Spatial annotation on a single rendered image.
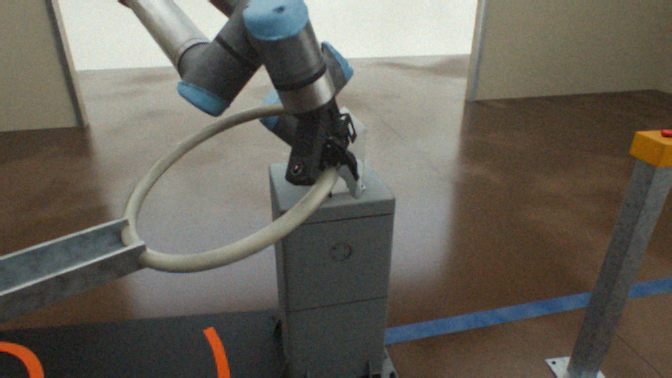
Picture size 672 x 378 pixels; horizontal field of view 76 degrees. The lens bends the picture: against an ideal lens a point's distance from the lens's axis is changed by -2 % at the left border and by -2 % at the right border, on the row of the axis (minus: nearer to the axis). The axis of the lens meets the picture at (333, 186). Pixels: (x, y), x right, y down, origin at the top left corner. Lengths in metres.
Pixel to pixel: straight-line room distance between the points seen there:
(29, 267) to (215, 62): 0.49
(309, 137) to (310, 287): 0.96
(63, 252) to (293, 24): 0.59
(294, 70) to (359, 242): 0.96
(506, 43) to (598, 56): 1.52
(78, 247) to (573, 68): 6.73
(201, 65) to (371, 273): 1.07
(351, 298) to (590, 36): 6.01
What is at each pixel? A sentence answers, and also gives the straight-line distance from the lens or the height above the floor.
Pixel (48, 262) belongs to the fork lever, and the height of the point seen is 1.07.
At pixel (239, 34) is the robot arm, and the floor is 1.44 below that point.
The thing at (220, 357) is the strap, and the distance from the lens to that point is 2.10.
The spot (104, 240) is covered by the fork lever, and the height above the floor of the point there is 1.08.
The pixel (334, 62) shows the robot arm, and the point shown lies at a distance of 1.41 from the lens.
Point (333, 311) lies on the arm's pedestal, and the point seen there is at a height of 0.39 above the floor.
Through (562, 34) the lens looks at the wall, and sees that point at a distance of 6.84.
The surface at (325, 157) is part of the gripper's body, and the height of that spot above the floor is 1.24.
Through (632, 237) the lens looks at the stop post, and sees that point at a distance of 1.79.
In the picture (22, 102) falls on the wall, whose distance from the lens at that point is 5.82.
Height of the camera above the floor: 1.53
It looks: 26 degrees down
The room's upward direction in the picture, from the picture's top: straight up
